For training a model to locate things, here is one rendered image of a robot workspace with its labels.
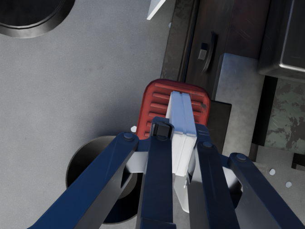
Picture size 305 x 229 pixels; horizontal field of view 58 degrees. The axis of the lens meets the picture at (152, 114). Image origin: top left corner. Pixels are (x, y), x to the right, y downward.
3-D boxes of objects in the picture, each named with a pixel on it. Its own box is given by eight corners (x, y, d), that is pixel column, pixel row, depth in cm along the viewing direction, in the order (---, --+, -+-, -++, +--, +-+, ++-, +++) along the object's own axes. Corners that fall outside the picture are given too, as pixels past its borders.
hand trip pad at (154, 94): (185, 154, 31) (199, 167, 24) (134, 143, 31) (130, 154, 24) (198, 94, 31) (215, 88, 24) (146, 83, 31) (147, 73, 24)
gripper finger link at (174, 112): (173, 175, 17) (161, 173, 17) (172, 124, 23) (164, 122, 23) (184, 133, 16) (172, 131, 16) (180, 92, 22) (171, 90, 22)
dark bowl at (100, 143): (145, 223, 100) (145, 232, 93) (63, 208, 99) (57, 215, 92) (161, 142, 100) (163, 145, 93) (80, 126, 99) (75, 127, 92)
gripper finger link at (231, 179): (196, 163, 15) (251, 174, 15) (190, 121, 19) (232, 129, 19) (189, 185, 15) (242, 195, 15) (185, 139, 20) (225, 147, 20)
